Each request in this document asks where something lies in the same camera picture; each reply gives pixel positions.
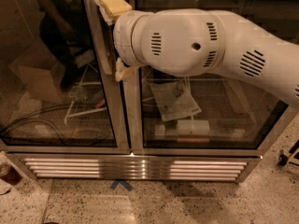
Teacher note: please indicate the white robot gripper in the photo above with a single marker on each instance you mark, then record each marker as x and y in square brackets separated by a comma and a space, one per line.
[125, 38]

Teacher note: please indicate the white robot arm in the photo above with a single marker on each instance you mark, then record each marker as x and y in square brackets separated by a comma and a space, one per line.
[191, 42]

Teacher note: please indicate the paper manual inside fridge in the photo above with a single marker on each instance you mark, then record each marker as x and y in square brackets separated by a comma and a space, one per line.
[174, 101]

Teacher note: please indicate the stainless glass door refrigerator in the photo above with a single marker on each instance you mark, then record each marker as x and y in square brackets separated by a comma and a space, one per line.
[63, 117]

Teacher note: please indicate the small white block inside fridge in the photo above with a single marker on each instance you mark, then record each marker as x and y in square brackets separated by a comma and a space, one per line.
[160, 130]

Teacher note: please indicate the blue tape floor marker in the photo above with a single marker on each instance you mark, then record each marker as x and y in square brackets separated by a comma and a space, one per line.
[123, 183]

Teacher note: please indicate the brown object at left edge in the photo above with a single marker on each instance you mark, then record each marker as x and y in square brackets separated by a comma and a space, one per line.
[9, 174]

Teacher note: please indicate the black caster wheel cart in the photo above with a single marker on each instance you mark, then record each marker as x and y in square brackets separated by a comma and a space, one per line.
[284, 159]

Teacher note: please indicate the left fridge door handle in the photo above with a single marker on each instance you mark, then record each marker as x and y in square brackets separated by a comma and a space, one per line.
[94, 19]

